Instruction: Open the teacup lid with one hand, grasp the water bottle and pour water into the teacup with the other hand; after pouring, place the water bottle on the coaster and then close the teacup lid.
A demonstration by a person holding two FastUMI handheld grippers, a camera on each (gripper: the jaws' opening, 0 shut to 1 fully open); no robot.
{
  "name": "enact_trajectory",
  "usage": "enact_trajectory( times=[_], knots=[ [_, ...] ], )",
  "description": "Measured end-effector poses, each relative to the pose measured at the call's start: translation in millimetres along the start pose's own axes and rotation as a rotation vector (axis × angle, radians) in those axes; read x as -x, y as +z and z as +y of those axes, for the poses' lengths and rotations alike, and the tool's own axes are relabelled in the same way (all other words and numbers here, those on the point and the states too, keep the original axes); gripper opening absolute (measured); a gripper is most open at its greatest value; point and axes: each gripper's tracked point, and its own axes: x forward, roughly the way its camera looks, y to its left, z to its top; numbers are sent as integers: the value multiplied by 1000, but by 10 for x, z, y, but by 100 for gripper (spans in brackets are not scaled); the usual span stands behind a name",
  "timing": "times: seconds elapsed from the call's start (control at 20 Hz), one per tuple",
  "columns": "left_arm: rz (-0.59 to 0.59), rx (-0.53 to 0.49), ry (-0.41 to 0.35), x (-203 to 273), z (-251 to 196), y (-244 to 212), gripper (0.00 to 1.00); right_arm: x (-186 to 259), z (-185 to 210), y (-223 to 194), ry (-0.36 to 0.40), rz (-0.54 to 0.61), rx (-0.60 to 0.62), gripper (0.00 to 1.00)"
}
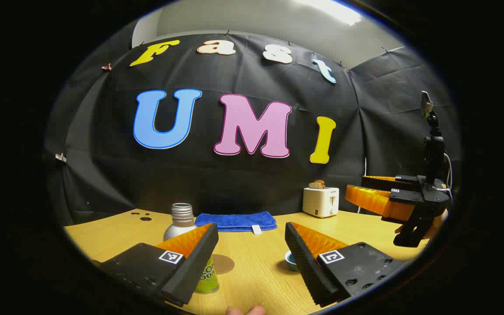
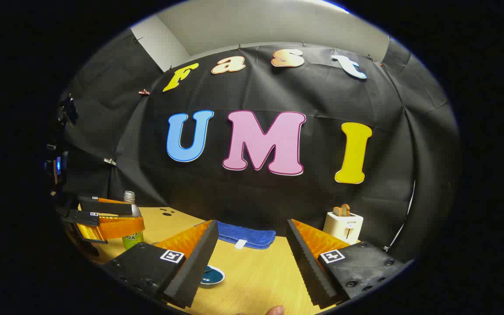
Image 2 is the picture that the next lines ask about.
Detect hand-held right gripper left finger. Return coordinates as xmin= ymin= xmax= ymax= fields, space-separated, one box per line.
xmin=103 ymin=220 xmax=220 ymax=309

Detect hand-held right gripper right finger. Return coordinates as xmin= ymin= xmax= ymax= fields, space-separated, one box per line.
xmin=286 ymin=219 xmax=410 ymax=307

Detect blue teacup lid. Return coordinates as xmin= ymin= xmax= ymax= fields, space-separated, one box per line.
xmin=199 ymin=265 xmax=225 ymax=286

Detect silver green water bottle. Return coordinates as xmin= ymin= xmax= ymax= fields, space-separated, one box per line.
xmin=122 ymin=191 xmax=145 ymax=250

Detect white toaster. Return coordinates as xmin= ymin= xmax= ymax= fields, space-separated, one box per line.
xmin=323 ymin=211 xmax=364 ymax=245

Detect blue folded towel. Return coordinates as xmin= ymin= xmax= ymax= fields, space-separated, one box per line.
xmin=195 ymin=220 xmax=277 ymax=250

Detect black backdrop cloth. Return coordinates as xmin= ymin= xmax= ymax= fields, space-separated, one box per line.
xmin=57 ymin=28 xmax=460 ymax=263

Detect white cable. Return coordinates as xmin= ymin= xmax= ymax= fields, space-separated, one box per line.
xmin=383 ymin=179 xmax=417 ymax=252

